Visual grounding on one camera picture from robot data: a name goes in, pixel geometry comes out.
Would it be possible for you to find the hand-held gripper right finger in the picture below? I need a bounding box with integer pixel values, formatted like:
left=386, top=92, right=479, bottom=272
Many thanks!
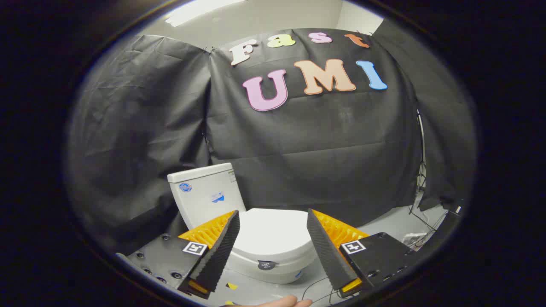
left=306, top=208, right=427, bottom=299

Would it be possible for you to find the black box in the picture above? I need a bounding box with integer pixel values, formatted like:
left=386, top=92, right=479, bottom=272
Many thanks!
left=420, top=208, right=463, bottom=256

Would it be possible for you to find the white toilet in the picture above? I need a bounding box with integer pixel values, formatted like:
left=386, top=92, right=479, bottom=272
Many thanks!
left=167, top=163, right=318, bottom=285

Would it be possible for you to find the white toilet lid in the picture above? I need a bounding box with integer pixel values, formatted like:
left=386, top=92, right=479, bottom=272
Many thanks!
left=232, top=208, right=317, bottom=268

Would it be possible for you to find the black backdrop cloth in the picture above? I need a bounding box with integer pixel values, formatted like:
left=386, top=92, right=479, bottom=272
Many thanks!
left=66, top=28, right=477, bottom=256

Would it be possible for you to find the tangle of cables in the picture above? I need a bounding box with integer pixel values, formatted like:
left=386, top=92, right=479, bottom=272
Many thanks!
left=401, top=213, right=448, bottom=250

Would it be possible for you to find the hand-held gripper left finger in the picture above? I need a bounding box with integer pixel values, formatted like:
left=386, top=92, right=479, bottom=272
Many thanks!
left=116, top=210, right=241, bottom=300

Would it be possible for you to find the black metal stand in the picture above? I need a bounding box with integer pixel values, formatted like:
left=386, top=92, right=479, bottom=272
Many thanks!
left=409, top=110, right=428, bottom=216

